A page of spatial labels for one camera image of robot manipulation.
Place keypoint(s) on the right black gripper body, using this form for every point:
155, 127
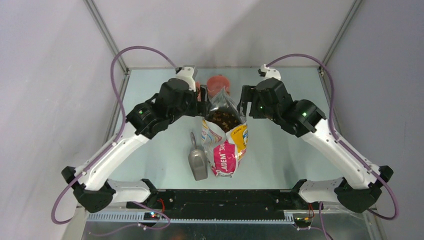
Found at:
257, 110

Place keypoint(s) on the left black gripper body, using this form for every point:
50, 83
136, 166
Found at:
191, 105

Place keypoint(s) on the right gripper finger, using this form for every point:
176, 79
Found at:
247, 92
242, 106

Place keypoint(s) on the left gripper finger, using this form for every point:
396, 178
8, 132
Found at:
203, 98
202, 112

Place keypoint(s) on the cat food bag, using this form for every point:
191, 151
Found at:
224, 135

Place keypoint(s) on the metal food scoop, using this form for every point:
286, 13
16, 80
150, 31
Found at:
198, 161

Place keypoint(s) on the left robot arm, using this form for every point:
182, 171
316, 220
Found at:
92, 187

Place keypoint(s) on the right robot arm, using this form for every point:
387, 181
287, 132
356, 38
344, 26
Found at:
361, 182

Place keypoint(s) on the pink bowl with kibble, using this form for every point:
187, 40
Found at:
198, 91

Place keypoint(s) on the empty pink bowl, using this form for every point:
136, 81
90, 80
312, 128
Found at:
216, 83

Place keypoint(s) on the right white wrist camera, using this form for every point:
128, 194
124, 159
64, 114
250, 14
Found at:
268, 73

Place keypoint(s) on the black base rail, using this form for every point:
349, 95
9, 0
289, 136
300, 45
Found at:
227, 204

